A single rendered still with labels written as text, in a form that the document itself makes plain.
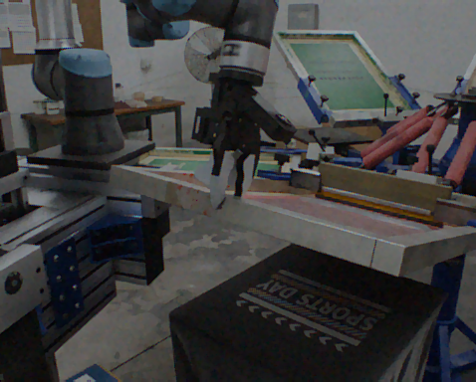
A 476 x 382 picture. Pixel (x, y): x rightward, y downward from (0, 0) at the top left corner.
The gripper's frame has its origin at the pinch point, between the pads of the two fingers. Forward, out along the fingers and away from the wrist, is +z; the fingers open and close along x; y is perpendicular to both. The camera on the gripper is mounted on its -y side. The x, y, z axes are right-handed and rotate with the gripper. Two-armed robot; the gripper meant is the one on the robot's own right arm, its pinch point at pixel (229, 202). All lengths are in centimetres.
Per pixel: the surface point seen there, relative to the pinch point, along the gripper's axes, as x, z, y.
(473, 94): -131, -43, 0
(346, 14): -436, -178, 233
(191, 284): -162, 86, 152
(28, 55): -145, -54, 379
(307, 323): -27.6, 24.8, -3.4
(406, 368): -41, 31, -22
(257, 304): -26.9, 25.0, 9.1
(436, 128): -114, -27, 6
